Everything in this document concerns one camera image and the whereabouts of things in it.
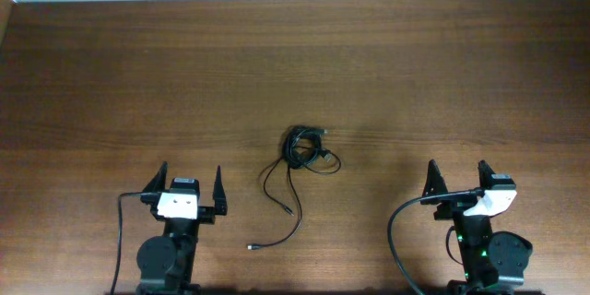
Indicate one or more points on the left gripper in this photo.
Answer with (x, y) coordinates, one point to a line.
(206, 214)

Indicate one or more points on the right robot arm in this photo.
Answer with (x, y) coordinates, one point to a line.
(493, 262)

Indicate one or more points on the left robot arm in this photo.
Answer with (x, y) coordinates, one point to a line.
(166, 261)

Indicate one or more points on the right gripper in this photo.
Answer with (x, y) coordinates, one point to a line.
(453, 206)

